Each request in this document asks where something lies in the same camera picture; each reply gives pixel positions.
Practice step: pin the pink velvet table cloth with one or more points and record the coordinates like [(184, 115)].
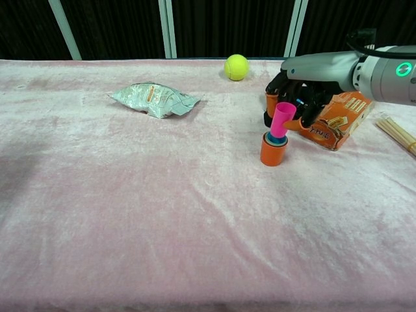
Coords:
[(162, 211)]

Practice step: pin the white partition post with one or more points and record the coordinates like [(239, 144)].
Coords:
[(296, 26), (168, 29), (65, 32)]

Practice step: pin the pink plastic cup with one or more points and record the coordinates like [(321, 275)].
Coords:
[(281, 120)]

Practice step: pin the orange plastic cup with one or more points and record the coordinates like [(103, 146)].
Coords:
[(272, 156)]

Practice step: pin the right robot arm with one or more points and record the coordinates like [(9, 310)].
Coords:
[(386, 81)]

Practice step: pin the wooden sticks in plastic bag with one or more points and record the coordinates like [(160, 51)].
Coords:
[(398, 131)]

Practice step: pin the light blue plastic cup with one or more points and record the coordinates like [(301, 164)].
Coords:
[(276, 141)]

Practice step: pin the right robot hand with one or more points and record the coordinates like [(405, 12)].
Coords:
[(321, 70)]

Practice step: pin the silver snack bag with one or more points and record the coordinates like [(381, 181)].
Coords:
[(152, 99)]

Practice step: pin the yellow tennis ball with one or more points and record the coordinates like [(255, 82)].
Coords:
[(236, 67)]

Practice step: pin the orange biscuit box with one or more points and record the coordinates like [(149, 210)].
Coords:
[(338, 126)]

